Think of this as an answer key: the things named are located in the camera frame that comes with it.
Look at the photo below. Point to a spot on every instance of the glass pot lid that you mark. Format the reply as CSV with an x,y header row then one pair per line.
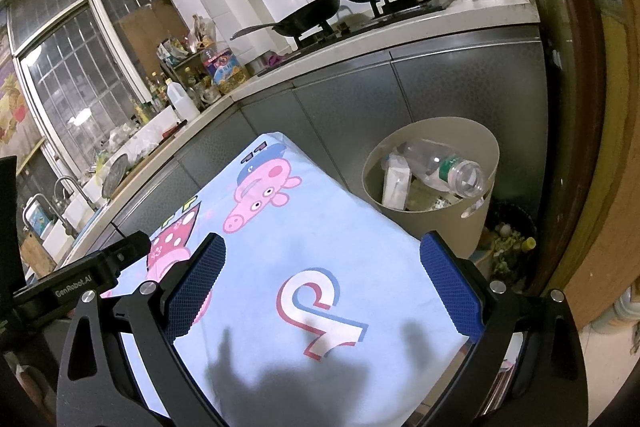
x,y
116,174

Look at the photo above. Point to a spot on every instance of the wooden cutting board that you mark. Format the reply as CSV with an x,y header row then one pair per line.
x,y
37,254

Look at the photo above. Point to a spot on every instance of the white counter tray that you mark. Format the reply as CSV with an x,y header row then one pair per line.
x,y
160,124

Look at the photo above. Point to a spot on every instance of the row of sauce bottles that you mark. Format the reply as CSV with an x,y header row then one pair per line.
x,y
150,99

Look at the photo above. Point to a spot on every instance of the gas stove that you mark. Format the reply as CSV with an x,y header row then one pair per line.
x,y
350,29

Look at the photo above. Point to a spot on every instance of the white plastic jug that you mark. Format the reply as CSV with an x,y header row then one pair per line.
x,y
182,104

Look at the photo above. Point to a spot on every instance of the white carton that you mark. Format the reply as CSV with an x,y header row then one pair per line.
x,y
395,187

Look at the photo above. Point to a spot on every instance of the beige trash bin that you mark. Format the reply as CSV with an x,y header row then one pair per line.
x,y
430,232

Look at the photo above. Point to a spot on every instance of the barred window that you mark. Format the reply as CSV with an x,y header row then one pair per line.
x,y
75,82

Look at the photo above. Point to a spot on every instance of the white sink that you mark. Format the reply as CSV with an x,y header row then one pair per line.
x,y
75,212

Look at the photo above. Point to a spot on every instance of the cartoon pig printed blanket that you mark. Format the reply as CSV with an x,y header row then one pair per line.
x,y
300,227

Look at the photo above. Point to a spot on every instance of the fruit wall poster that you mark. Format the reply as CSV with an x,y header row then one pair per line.
x,y
12,107

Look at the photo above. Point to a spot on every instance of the grey kitchen cabinet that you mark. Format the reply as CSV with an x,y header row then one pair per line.
x,y
450,82

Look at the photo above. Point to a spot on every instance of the large cooking oil bottle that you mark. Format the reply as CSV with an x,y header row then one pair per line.
x,y
225,69

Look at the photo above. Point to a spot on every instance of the clear plastic bottle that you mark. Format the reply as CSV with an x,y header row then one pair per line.
x,y
450,172

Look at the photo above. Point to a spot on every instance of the blue printed packet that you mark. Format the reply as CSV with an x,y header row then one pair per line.
x,y
37,217

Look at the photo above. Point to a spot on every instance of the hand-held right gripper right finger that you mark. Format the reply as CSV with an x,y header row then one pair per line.
x,y
450,287

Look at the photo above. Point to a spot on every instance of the cluttered spice rack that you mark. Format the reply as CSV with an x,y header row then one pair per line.
x,y
180,52

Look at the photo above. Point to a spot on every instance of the kitchen knife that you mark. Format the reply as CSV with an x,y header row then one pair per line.
x,y
175,127

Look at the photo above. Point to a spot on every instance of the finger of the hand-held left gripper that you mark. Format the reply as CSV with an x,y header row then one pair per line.
x,y
127,252

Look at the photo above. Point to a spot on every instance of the wooden door frame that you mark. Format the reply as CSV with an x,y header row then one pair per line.
x,y
615,157

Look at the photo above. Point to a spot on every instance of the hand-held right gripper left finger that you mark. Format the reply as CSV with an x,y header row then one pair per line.
x,y
192,292

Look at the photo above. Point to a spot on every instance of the steel faucet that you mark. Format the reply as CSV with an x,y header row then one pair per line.
x,y
62,179
35,199

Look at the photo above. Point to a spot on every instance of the black frying pan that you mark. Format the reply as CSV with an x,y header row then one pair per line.
x,y
310,14

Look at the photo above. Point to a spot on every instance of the black food scrap bucket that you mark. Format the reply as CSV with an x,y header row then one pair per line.
x,y
510,237

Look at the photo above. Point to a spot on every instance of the purple cloth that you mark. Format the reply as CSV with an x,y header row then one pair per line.
x,y
275,58

